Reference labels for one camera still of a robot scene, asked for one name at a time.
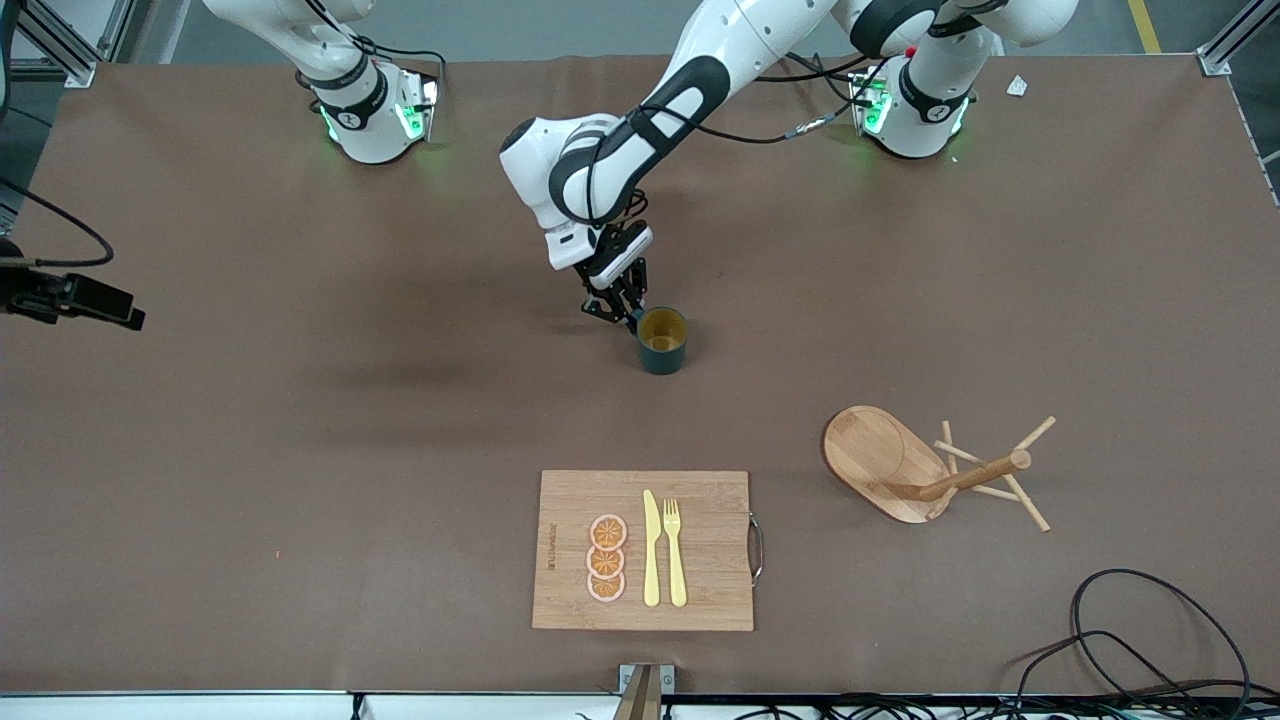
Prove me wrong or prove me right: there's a black cable along table edge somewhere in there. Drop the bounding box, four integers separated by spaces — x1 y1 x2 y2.
660 693 1280 720

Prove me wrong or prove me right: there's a wooden cutting board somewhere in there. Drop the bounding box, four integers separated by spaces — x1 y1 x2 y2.
531 469 767 633

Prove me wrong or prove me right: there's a black arm base cable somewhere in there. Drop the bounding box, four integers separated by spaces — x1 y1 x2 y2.
310 0 448 96
766 50 871 106

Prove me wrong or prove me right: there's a metal camera stand post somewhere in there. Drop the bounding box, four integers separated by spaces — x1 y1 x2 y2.
610 665 663 720

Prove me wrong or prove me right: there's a black right arm base cable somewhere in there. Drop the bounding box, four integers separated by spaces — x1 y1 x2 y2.
310 0 448 96

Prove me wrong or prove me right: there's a wooden mug rack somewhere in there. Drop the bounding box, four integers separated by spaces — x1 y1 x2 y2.
822 404 1058 534

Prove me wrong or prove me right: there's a black left arm base cable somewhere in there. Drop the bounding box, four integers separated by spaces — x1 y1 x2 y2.
766 50 871 106

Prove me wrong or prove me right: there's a yellow plastic fork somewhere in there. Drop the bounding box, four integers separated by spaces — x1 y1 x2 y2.
663 497 689 609

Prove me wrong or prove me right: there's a metal mounting bracket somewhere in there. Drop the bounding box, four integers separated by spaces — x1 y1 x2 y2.
618 663 677 697

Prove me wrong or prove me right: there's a black cable large loop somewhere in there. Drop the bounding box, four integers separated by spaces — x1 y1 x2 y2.
1070 568 1253 701

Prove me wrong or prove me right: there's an aluminium frame profile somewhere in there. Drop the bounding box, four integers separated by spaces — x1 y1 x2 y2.
1197 0 1280 77
0 0 138 89

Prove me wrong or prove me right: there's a black cable small loop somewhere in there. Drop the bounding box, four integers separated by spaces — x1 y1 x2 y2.
1015 630 1201 720

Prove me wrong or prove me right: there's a dark green ribbed cup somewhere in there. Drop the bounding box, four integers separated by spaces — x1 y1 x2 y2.
628 306 689 377

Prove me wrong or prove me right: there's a brown table cover sheet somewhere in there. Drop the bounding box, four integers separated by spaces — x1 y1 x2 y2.
0 50 1280 696

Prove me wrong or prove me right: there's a yellow plastic knife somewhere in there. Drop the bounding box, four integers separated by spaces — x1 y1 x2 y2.
642 489 662 608

